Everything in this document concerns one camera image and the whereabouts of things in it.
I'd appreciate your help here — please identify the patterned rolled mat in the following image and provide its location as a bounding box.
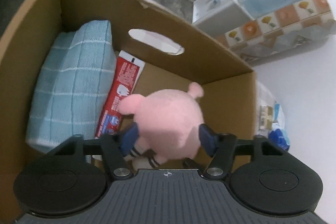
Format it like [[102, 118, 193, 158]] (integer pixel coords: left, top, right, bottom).
[[215, 0, 336, 66]]

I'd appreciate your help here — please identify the red toothpaste box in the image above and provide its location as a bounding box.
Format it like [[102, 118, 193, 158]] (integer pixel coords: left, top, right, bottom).
[[94, 50, 146, 138]]

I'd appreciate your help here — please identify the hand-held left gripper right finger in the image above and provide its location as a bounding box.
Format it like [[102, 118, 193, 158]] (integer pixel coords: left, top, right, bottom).
[[199, 123, 288, 180]]

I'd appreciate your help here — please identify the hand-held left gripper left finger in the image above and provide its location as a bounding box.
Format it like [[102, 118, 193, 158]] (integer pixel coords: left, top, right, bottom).
[[51, 123, 139, 180]]

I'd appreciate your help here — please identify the white plastic bag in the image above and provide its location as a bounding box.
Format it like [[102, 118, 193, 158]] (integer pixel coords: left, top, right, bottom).
[[256, 81, 290, 152]]

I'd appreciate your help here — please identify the pink plush toy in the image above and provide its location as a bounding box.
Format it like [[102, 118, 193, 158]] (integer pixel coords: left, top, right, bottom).
[[118, 82, 205, 171]]

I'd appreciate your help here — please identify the light blue checked towel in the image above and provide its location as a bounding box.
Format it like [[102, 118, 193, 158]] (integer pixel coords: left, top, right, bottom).
[[25, 20, 117, 154]]

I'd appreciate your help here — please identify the brown cardboard box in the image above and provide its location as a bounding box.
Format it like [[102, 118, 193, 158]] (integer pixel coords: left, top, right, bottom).
[[0, 0, 256, 224]]

